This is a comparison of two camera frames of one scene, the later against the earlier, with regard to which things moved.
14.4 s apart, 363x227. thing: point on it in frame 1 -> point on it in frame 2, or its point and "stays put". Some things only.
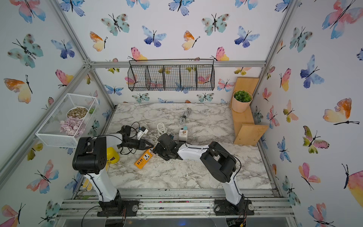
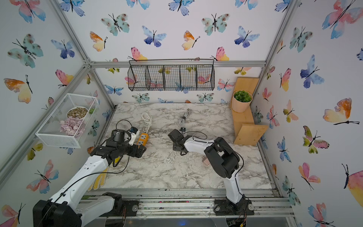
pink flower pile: (73, 126) stays put
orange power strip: (144, 157) -> (142, 140)
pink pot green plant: (241, 100) stays put
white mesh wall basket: (68, 120) stays put
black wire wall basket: (171, 74) stays put
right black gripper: (156, 149) -> (173, 147)
